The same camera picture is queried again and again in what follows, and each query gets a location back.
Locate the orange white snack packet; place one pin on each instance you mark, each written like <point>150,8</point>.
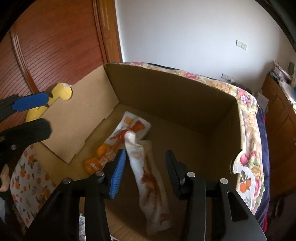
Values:
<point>108,150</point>

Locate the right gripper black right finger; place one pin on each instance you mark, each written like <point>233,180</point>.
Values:
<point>176,174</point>

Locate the brown cardboard box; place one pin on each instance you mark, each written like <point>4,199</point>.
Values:
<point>194,116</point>

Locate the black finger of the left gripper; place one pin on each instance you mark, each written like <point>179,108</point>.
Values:
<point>23,135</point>

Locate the wooden window-side cabinet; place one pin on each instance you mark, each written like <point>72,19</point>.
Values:
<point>280,128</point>

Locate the navy blue blanket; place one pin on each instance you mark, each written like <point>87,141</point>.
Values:
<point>261,213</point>

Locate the person's left hand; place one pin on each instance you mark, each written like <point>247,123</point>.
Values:
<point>5,179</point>

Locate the orange-print white tablecloth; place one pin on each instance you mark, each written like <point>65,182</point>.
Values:
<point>30,185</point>

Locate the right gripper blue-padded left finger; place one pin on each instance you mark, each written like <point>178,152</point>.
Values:
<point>117,172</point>

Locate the wooden slatted wardrobe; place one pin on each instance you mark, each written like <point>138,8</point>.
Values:
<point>46,42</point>

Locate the white red-print snack packet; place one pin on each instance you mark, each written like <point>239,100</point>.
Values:
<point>152,195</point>

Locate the clutter on cabinet top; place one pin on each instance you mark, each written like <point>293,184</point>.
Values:
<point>285,81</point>

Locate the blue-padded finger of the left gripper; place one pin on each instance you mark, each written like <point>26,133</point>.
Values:
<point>24,103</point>

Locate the yellow plush toy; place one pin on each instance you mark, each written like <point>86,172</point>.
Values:
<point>55,91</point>

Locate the white wall switch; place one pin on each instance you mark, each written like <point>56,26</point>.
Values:
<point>241,45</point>

